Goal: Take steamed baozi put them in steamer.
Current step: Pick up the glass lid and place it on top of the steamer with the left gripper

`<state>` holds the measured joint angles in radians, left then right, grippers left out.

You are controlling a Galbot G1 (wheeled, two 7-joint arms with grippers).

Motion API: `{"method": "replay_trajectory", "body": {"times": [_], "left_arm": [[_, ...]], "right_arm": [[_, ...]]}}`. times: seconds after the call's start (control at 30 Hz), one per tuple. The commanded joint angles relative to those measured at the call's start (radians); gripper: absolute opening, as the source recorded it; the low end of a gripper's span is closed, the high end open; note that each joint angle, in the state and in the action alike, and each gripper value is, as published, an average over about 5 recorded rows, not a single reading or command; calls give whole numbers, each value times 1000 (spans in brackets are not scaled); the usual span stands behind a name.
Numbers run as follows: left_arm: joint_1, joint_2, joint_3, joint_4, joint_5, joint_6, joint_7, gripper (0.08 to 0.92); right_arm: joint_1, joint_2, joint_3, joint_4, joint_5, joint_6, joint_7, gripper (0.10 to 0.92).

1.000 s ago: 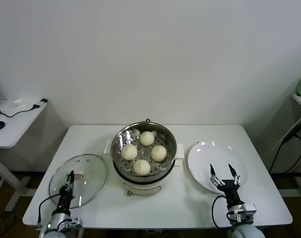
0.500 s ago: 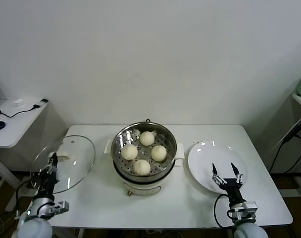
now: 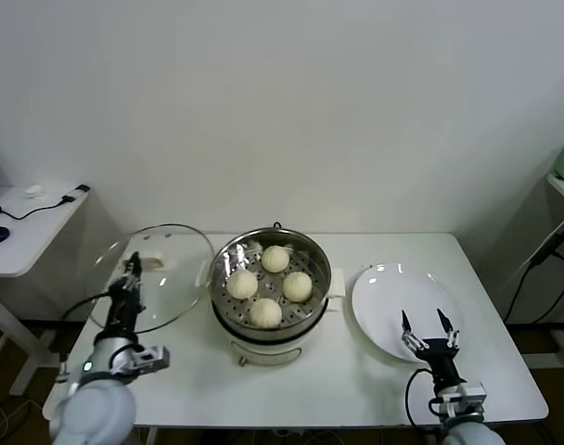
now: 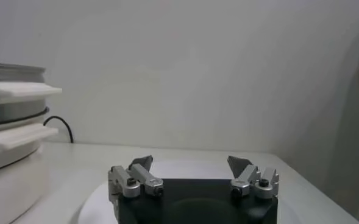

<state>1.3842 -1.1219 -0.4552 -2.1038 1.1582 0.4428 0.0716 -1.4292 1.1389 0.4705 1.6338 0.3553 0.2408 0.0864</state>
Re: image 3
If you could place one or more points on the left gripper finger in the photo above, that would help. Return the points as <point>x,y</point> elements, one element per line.
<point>124,286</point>
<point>134,269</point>

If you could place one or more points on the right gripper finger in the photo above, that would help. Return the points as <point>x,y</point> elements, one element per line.
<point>411,338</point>
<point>451,336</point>

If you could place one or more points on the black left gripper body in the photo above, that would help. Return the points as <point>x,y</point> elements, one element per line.
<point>124,310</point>

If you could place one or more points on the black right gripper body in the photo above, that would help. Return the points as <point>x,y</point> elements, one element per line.
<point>439,361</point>

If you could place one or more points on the round glass pot lid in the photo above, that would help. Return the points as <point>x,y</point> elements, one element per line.
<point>180,278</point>

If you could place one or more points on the white steamed baozi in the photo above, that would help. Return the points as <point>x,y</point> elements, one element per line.
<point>242,284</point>
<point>276,258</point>
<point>265,313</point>
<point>298,286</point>

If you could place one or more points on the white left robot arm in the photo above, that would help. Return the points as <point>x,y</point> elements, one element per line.
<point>96,408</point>

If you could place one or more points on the stainless steel steamer basket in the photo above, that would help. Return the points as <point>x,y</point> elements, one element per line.
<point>310,259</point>

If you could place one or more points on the white round plate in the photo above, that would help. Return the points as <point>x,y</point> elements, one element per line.
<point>388,296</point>

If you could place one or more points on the small grey black adapter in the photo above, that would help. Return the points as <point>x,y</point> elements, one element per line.
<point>75,192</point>

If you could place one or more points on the white side desk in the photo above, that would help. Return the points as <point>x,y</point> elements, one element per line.
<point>31,241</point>

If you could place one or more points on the small white desk object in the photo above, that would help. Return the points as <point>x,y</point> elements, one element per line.
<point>35,191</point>

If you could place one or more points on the white electric pot base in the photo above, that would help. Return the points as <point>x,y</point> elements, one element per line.
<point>263,347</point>

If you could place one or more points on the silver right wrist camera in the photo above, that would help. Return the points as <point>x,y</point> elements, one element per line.
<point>467,398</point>

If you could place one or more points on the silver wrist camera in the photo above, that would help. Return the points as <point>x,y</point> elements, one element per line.
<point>467,398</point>
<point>145,359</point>

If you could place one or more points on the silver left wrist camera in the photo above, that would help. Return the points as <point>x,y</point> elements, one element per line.
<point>145,359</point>

